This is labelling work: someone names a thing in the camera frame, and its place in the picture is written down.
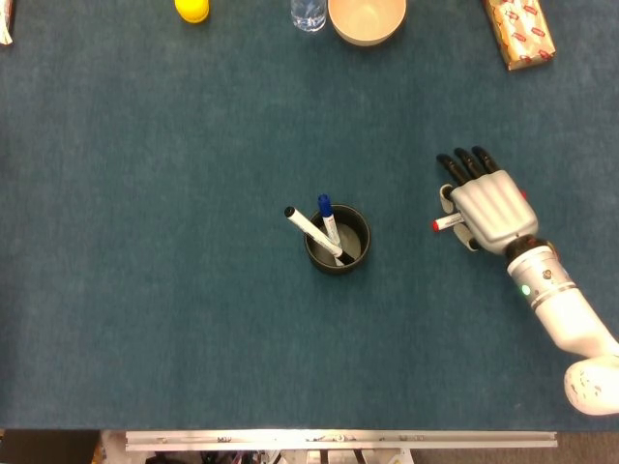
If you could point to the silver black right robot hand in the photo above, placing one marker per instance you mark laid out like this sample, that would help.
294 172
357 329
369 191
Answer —
495 212

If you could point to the red cap whiteboard marker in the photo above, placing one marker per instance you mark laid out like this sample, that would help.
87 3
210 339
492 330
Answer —
447 223

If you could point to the black cap whiteboard marker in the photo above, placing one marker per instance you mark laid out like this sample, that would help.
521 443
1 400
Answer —
309 229

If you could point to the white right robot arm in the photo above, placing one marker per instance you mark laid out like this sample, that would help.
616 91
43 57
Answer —
561 309

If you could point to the black round pen holder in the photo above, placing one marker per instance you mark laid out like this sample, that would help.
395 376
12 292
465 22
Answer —
338 269

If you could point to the blue cap whiteboard marker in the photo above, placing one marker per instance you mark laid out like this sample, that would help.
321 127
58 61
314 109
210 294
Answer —
325 205

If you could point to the gold red printed snack pack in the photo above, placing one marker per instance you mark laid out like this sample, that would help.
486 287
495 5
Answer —
522 34

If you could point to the beige bowl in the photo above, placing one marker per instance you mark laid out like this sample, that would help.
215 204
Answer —
367 21

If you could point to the clear glass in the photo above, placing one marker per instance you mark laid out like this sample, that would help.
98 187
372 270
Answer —
308 14

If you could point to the blue felt table cover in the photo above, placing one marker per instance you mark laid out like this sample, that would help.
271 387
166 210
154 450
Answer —
145 241

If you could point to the yellow round plastic object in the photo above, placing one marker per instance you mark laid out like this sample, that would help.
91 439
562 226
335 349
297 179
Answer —
192 9

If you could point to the white printed package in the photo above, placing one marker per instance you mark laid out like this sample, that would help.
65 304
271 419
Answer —
5 21

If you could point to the aluminium profile rail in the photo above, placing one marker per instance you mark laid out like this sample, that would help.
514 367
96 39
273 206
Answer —
338 441

